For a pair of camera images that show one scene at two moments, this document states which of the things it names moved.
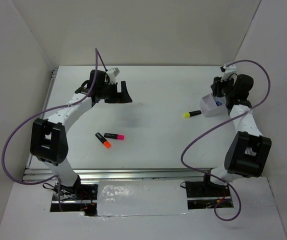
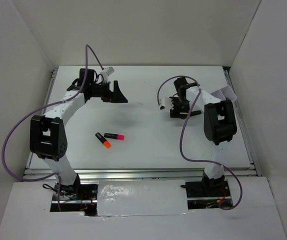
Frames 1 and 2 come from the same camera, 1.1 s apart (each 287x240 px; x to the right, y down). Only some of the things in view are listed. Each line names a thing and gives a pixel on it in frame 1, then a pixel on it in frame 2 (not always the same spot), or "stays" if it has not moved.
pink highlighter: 116,136 stays
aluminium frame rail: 119,175 stays
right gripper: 217,85 → 175,112
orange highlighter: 105,142 stays
